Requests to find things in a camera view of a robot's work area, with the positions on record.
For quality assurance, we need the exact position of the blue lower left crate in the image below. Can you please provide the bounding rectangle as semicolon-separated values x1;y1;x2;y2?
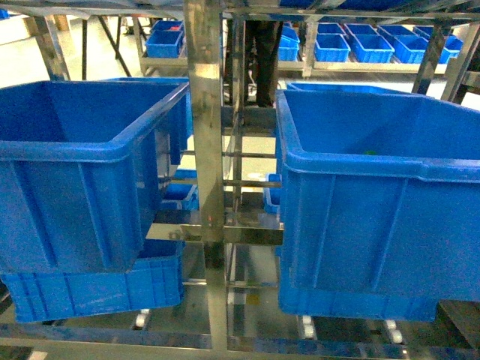
1;240;185;323

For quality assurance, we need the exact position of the large blue crate right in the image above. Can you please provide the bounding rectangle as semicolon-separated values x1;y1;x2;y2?
276;90;479;322

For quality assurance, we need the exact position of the large blue crate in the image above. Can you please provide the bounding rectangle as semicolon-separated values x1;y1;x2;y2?
1;80;189;274
276;90;479;322

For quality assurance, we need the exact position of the person in dark trousers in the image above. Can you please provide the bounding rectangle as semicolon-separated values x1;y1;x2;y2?
244;20;284;107

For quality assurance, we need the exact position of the large blue upper crate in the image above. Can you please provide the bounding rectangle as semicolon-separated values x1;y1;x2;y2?
1;80;189;274

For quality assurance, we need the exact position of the steel rack upright post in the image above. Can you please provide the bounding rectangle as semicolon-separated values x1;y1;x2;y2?
184;0;227;356

